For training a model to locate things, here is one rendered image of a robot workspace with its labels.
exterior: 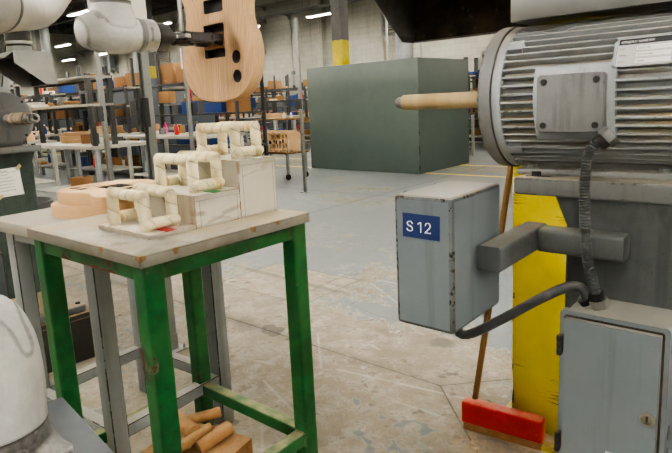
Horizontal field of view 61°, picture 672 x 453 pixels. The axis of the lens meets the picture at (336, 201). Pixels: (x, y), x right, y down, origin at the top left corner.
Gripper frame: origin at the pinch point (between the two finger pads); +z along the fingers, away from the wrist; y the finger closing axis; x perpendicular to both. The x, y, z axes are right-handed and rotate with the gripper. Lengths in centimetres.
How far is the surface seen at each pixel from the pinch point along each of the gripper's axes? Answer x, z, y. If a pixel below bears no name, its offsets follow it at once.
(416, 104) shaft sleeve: -22, -10, 79
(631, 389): -63, -27, 126
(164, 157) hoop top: -33.9, -18.9, -2.4
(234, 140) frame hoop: -30.0, -2.6, 10.0
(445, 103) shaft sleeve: -22, -10, 86
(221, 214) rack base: -51, -12, 14
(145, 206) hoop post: -45, -34, 10
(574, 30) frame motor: -11, -15, 112
